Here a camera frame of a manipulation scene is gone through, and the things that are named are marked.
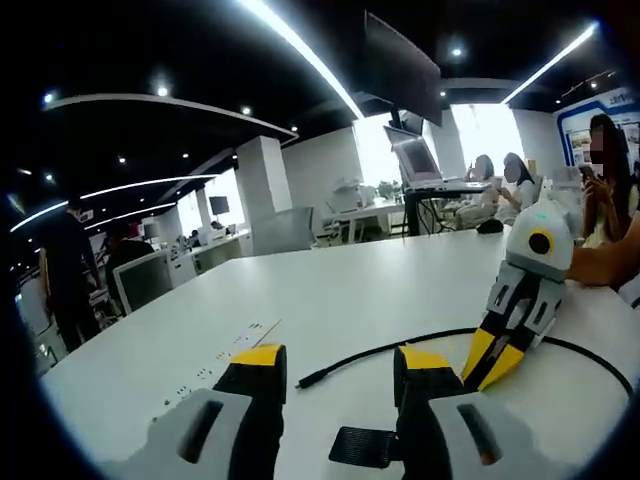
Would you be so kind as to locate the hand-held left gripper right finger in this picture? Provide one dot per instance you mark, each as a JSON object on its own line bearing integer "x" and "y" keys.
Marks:
{"x": 425, "y": 400}

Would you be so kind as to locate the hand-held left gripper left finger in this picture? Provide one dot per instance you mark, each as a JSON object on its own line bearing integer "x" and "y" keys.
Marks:
{"x": 250, "y": 415}

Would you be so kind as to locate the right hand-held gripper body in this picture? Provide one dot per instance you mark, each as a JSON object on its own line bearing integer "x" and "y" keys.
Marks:
{"x": 525, "y": 225}

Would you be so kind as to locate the white desk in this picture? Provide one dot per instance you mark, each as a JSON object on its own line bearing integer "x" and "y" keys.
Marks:
{"x": 350, "y": 290}

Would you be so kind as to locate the small black lump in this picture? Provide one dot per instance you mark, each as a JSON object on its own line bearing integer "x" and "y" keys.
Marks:
{"x": 489, "y": 227}

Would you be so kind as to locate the white paper sheet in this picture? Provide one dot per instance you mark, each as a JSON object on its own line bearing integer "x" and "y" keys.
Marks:
{"x": 240, "y": 345}

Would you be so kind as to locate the black laptop stand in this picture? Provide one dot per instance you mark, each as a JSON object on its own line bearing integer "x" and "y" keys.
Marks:
{"x": 410, "y": 215}

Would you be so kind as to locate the open laptop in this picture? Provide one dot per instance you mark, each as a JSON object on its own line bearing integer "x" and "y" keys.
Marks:
{"x": 420, "y": 160}

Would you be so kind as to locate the white office chair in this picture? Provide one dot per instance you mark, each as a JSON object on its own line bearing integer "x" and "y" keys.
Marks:
{"x": 145, "y": 280}

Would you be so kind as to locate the grey office chair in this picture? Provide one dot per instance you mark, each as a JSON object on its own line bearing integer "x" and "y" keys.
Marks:
{"x": 282, "y": 232}

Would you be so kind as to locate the large dark hanging monitor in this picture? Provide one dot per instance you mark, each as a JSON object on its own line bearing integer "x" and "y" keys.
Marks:
{"x": 400, "y": 70}

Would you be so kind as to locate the small dark monitor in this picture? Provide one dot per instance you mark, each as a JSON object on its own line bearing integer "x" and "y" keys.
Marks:
{"x": 219, "y": 204}

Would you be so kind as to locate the white square pillar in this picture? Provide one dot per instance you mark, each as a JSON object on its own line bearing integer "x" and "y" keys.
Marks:
{"x": 262, "y": 195}

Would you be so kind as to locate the long ceiling light strip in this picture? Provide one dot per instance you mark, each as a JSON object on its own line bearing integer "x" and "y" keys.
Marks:
{"x": 310, "y": 50}

